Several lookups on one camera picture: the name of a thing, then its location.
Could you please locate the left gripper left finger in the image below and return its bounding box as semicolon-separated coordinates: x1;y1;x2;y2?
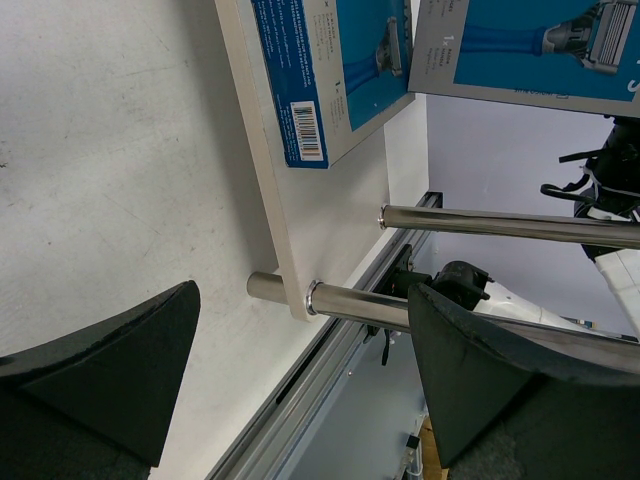
1;281;201;479

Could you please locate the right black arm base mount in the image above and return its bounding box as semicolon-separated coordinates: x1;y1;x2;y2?
362;242;436;369

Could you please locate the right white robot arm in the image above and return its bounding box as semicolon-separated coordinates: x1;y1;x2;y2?
429;114;634;335

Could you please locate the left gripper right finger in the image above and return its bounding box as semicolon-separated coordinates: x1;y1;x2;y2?
408;284;639;479

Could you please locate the blue Harry's box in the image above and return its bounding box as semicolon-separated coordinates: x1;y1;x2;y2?
252;0;414;169
409;0;639;118

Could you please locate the aluminium mounting rail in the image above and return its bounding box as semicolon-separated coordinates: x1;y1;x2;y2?
209;318;426;479

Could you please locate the white two-tier shelf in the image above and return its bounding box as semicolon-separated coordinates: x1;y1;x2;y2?
213;0;640;371

